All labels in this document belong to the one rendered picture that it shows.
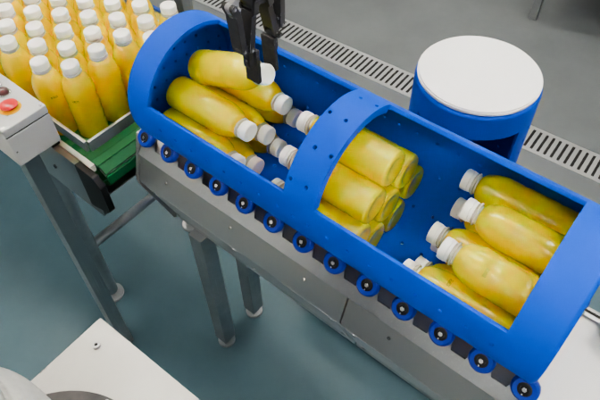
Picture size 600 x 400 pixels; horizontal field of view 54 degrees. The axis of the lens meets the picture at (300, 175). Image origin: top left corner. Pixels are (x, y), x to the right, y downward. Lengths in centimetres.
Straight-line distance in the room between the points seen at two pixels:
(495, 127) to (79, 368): 93
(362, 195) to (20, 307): 166
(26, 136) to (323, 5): 245
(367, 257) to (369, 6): 267
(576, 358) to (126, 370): 73
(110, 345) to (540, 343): 62
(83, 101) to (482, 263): 92
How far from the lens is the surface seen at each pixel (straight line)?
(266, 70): 107
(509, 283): 92
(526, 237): 96
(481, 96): 134
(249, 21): 99
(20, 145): 131
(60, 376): 98
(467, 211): 98
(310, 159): 94
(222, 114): 112
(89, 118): 144
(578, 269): 86
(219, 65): 112
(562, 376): 112
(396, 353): 114
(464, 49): 147
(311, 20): 338
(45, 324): 232
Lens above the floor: 189
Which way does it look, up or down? 49 degrees down
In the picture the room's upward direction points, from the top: 2 degrees counter-clockwise
